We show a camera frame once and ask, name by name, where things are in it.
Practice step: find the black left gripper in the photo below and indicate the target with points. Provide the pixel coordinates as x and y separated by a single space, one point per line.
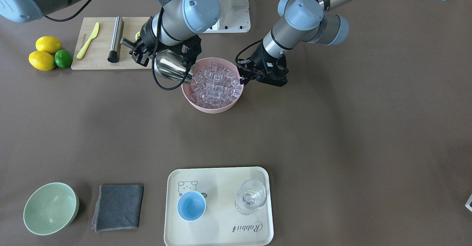
259 59

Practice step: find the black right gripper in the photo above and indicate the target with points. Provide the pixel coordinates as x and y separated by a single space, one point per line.
148 36

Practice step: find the steel ice scoop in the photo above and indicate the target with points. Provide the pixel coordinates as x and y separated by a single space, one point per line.
168 65

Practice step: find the pink bowl of ice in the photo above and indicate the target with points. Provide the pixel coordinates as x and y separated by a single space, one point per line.
215 86

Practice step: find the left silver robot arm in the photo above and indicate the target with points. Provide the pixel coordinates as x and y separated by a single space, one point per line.
300 21

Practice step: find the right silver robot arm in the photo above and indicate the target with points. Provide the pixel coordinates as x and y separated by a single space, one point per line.
175 28

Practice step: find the light blue cup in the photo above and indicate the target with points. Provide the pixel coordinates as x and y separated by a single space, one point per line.
191 206

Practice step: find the steel muddler black tip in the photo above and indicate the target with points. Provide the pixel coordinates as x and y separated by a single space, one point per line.
114 53

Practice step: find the yellow plastic knife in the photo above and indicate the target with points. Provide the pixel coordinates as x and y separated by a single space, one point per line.
92 36

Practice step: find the wooden cutting board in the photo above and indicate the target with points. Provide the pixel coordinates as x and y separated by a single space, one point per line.
97 53

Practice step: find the clear wine glass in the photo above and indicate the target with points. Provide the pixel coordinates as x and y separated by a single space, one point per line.
251 196

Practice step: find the green lime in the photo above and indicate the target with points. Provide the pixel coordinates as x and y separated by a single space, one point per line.
63 58

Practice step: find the yellow lemon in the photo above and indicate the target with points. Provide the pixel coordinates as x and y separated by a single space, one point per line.
42 60
48 44

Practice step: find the cream serving tray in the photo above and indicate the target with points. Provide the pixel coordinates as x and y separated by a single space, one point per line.
221 224

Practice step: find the dark grey folded cloth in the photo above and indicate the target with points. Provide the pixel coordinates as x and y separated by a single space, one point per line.
118 207

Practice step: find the green bowl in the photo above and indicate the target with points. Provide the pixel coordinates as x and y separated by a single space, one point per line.
50 209

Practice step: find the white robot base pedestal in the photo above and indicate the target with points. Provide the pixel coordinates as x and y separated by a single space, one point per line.
234 18

